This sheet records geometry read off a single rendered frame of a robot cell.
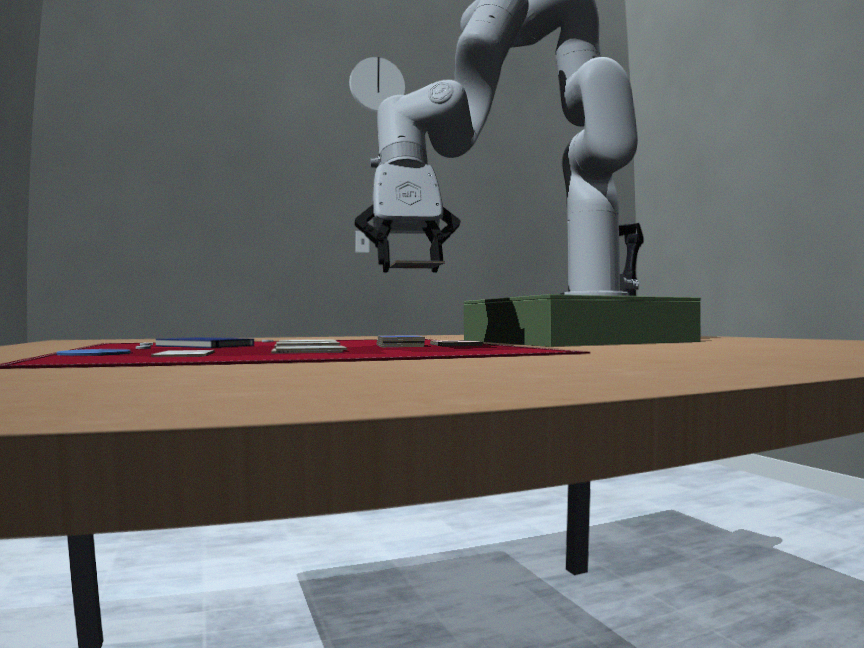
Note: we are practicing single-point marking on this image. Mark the blue round disc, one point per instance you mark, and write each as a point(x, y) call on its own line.
point(92, 352)

